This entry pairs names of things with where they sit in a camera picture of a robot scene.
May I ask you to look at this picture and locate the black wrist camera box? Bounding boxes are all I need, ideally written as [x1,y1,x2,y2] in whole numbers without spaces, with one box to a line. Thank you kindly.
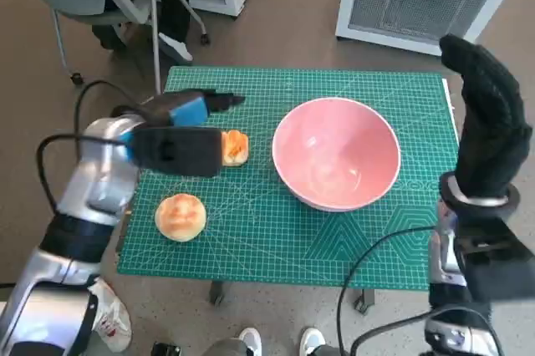
[131,125,223,178]
[455,221,535,303]

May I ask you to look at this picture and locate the pink bowl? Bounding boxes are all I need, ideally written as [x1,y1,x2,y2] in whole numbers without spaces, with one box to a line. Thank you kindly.
[272,97,401,213]

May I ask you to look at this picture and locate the person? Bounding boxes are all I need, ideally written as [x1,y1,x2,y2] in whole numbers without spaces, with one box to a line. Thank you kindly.
[91,0,196,63]
[89,278,133,353]

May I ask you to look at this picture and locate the round toy bread bun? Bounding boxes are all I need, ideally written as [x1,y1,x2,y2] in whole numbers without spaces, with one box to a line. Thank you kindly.
[154,193,207,243]

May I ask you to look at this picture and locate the black table leg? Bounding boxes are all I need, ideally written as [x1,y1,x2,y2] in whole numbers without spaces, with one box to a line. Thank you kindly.
[208,280,227,307]
[354,287,379,315]

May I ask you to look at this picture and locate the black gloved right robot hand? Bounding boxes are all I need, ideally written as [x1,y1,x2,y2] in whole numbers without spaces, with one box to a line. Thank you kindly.
[439,33,534,198]

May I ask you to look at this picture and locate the long orange toy bread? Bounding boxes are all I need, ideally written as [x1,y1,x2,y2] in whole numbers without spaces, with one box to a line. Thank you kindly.
[220,129,251,167]

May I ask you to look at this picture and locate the white shoe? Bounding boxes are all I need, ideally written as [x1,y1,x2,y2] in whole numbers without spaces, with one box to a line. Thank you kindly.
[300,328,327,356]
[238,328,263,356]

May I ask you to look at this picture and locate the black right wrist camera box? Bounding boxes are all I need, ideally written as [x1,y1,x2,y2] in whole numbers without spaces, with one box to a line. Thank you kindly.
[455,221,535,303]

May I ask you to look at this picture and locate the small black device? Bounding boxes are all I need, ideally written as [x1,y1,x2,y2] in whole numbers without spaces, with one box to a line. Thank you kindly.
[150,341,185,356]

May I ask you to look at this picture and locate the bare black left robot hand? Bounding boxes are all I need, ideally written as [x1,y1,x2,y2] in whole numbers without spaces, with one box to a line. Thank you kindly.
[140,88,247,128]

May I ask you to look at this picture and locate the green cutting mat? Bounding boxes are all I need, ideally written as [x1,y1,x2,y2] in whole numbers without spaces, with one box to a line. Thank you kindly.
[115,65,463,290]

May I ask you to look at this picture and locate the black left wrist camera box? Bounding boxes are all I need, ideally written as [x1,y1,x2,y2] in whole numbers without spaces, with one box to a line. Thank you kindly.
[131,125,223,178]

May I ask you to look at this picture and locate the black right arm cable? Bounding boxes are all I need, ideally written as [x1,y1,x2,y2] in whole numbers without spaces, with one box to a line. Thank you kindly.
[349,308,502,356]
[336,226,436,356]

